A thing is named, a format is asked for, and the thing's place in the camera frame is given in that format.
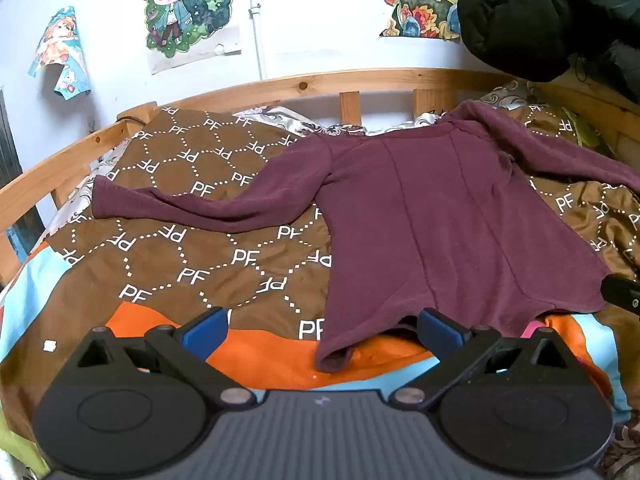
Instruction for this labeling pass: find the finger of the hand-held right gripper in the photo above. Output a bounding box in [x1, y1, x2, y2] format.
[600, 274, 640, 317]

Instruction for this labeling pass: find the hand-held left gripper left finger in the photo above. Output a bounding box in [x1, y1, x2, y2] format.
[65, 306, 258, 408]

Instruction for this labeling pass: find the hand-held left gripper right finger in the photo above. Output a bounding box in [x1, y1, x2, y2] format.
[392, 307, 577, 408]

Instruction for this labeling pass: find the wooden bed frame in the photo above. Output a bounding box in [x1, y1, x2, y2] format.
[0, 67, 640, 281]

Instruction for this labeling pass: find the cartoon figure wall poster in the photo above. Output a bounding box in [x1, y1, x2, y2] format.
[142, 0, 243, 76]

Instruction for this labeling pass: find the white wall pipe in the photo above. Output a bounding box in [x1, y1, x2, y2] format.
[244, 0, 266, 81]

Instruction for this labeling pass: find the black padded jacket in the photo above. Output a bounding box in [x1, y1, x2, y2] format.
[457, 0, 640, 111]

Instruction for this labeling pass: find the curled cartoon wall poster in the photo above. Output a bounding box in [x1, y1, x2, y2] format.
[27, 6, 92, 102]

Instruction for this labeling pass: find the yellow-green cloth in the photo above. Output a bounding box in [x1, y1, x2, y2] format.
[560, 106, 618, 158]

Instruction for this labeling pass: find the brown printed blanket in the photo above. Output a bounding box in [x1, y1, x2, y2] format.
[0, 80, 640, 441]

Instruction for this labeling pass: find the maroon long-sleeve sweater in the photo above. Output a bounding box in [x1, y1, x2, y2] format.
[92, 99, 640, 375]

